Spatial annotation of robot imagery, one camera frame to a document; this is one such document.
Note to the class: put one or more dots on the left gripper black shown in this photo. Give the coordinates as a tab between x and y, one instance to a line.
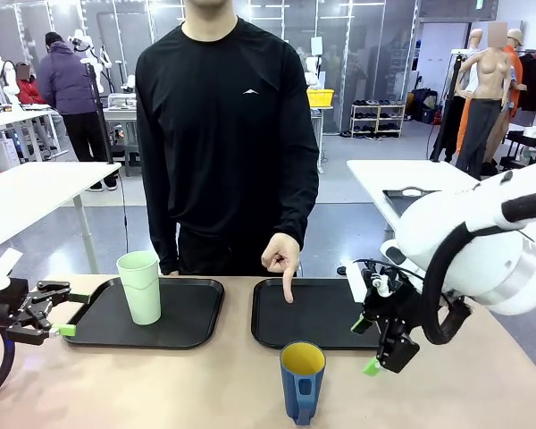
2	299

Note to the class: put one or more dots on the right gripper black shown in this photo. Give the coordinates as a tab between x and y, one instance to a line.
395	308

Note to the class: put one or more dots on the pale green plastic cup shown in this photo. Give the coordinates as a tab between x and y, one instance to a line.
140	290

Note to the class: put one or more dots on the person's right forearm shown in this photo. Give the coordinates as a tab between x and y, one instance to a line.
161	232

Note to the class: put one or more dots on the person's left forearm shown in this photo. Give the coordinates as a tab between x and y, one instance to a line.
301	210

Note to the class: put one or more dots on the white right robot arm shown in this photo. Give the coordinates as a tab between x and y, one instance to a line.
464	223

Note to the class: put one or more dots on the person's left hand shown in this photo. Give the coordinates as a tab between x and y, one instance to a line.
281	254

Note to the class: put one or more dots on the black plastic tray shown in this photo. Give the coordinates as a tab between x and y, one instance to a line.
321	317
183	322

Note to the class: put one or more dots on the blue mug yellow inside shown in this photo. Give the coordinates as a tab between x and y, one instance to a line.
301	393

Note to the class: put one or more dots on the white table with grey leg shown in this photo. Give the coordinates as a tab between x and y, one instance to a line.
31	196

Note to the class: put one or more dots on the black tray with plate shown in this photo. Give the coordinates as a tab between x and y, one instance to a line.
397	203

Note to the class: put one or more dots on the white round plate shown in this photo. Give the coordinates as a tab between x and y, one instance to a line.
413	192

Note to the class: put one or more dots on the white table holding tray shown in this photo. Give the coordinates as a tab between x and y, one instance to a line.
384	174

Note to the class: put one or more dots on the white long workbench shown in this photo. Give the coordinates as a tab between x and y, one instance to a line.
13	117

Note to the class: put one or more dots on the black tripod pole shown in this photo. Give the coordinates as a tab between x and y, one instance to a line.
99	116

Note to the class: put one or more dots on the wooden shoe rack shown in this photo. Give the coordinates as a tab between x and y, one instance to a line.
377	118

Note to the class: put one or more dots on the person in red top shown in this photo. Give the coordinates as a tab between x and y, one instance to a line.
29	89

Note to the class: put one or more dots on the person in purple jacket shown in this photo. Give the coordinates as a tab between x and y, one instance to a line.
67	80

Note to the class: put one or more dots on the yellow plastic basket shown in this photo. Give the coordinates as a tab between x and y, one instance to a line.
320	98

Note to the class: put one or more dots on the person in black shirt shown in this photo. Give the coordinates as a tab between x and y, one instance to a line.
228	134

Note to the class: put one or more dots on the white humanoid robot figure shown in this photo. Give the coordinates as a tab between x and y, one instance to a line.
87	49

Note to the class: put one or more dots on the bare mannequin dark trousers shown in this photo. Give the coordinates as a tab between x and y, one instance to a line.
487	89

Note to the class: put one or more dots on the mannequin in orange clothes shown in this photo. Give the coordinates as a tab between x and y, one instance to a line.
513	67

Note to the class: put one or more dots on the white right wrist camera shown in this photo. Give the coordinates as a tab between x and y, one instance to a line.
381	282

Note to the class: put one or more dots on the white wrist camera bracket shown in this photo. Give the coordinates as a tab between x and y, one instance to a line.
355	281
4	266

